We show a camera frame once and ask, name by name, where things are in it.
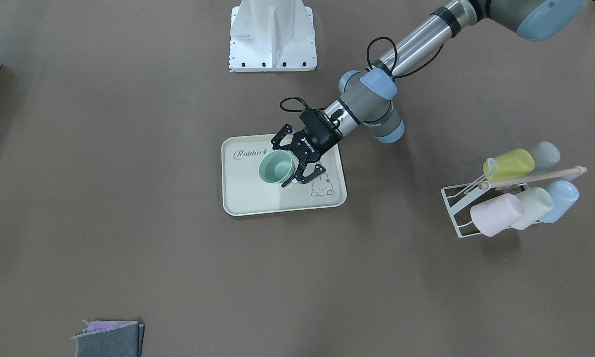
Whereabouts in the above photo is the pink cup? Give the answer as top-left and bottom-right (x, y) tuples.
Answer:
(470, 193), (524, 237)

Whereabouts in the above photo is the cream rabbit tray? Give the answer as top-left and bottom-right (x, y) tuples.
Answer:
(221, 134), (347, 216)

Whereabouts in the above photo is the light blue cup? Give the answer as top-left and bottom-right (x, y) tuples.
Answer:
(539, 180), (580, 223)

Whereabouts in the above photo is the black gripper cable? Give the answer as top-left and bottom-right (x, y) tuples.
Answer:
(279, 97), (312, 114)

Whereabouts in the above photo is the grey folded cloth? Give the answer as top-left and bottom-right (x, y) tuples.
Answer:
(72, 320), (144, 357)

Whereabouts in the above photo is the yellow cup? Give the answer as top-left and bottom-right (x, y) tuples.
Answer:
(482, 148), (535, 181)

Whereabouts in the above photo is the green cup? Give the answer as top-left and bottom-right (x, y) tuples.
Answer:
(258, 150), (295, 184)

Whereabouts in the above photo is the grey blue cup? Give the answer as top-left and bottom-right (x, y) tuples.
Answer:
(527, 141), (561, 173)

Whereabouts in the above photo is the white mounting post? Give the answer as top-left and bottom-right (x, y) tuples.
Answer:
(228, 0), (318, 72)

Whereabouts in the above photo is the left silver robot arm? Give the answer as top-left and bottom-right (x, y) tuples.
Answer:
(271, 0), (584, 187)

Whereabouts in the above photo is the white wire cup rack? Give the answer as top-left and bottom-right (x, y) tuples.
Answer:
(441, 166), (587, 239)

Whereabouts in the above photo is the cream white cup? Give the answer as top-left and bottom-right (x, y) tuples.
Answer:
(510, 187), (554, 230)

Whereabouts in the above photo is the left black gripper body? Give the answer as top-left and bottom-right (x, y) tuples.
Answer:
(290, 109), (342, 167)

